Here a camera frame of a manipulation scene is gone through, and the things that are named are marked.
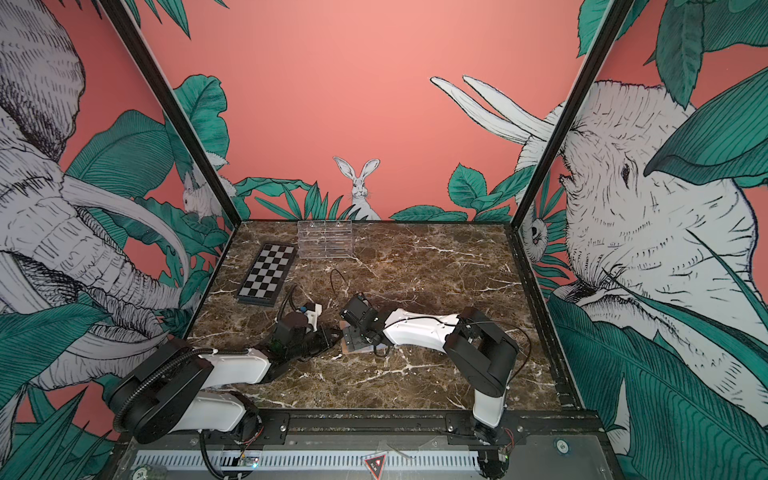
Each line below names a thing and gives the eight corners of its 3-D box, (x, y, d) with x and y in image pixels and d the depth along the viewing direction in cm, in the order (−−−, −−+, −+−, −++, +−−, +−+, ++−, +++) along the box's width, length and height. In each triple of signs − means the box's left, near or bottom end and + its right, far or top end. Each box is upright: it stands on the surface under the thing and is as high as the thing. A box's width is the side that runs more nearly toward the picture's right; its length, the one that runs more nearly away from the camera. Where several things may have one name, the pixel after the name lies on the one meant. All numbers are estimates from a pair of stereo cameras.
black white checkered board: (240, 303, 99) (236, 297, 96) (267, 249, 114) (264, 242, 111) (274, 306, 98) (270, 300, 95) (297, 251, 114) (294, 245, 110)
